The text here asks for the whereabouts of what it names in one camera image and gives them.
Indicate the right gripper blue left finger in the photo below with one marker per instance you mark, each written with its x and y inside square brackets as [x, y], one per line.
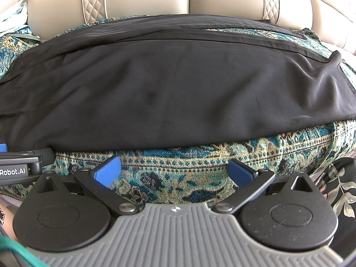
[96, 183]

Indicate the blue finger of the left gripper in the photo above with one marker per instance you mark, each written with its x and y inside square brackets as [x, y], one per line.
[3, 148]

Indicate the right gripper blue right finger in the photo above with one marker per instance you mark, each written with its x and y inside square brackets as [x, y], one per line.
[251, 184]

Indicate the black pants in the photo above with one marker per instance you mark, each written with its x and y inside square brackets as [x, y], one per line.
[168, 81]

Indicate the teal patterned sofa throw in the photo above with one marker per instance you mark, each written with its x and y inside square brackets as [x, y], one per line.
[199, 173]

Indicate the dark floral garment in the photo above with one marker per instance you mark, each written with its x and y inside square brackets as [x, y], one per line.
[338, 183]

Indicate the light blue white cloth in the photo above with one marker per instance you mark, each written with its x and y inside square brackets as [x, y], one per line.
[14, 21]

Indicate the beige leather sofa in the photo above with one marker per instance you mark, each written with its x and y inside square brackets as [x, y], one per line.
[332, 20]

